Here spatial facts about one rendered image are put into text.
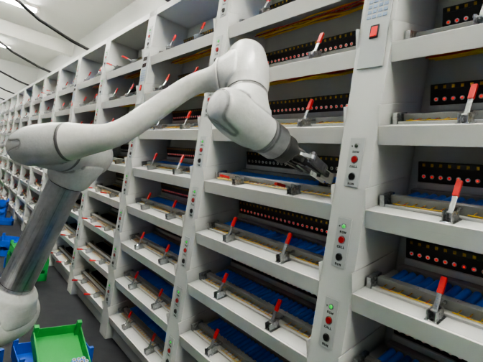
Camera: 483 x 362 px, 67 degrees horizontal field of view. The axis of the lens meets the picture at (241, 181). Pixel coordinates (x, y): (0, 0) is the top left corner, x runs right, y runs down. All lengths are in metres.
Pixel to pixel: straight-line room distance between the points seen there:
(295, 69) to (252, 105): 0.39
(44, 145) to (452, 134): 0.93
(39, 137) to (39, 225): 0.33
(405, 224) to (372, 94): 0.32
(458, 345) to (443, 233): 0.21
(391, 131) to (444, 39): 0.22
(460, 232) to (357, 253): 0.23
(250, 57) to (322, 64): 0.27
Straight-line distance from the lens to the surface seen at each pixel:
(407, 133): 0.90
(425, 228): 0.85
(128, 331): 2.02
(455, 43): 0.92
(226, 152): 1.46
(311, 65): 1.12
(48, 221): 1.25
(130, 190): 2.04
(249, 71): 0.87
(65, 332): 2.02
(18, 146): 1.09
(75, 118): 3.39
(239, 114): 0.77
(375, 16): 1.04
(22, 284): 1.35
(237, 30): 1.48
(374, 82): 0.97
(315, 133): 1.04
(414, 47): 0.96
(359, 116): 0.96
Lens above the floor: 0.95
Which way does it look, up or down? level
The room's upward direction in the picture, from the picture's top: 9 degrees clockwise
